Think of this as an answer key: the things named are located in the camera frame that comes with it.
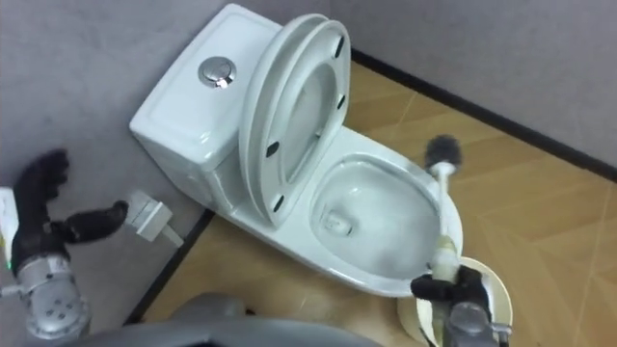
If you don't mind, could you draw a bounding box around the toilet brush with black head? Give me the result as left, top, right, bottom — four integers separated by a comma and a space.
423, 134, 463, 290

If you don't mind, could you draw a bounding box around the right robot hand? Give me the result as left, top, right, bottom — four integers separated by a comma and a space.
410, 264, 494, 320

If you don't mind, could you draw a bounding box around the cream plastic bucket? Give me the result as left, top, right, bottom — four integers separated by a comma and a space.
397, 255, 514, 347

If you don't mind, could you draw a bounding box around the white toilet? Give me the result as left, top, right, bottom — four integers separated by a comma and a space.
128, 3, 465, 299

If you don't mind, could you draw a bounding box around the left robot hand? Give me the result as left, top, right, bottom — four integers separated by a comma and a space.
0, 147, 130, 278

